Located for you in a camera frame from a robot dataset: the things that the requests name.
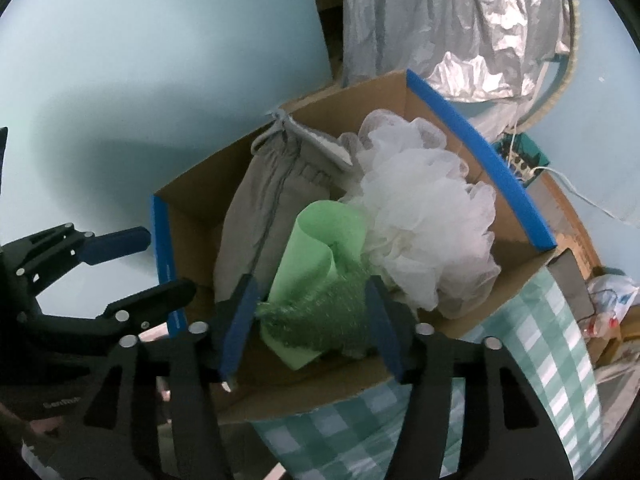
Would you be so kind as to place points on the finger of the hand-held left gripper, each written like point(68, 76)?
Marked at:
point(150, 297)
point(120, 242)

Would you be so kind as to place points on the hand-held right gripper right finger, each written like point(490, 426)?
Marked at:
point(385, 325)

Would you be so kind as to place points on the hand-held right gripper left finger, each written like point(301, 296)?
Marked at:
point(240, 320)

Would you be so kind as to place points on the green scrubbing cloth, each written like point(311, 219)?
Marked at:
point(325, 315)

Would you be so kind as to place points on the blue-edged cardboard box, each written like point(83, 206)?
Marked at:
point(200, 200)

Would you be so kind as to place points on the green paper sheet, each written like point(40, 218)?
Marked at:
point(315, 245)

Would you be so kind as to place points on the white mesh bath pouf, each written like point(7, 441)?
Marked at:
point(425, 220)

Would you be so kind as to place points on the green checkered tablecloth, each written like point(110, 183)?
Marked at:
point(550, 335)

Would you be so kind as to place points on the white power strip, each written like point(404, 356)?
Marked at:
point(521, 166)

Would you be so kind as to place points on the clear plastic bottle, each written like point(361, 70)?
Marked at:
point(599, 325)

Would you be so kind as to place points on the teal plastic basket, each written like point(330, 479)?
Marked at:
point(526, 151)

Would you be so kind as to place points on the white plastic bag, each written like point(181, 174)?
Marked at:
point(615, 295)

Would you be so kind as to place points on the silver foil curtain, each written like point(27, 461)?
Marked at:
point(450, 25)

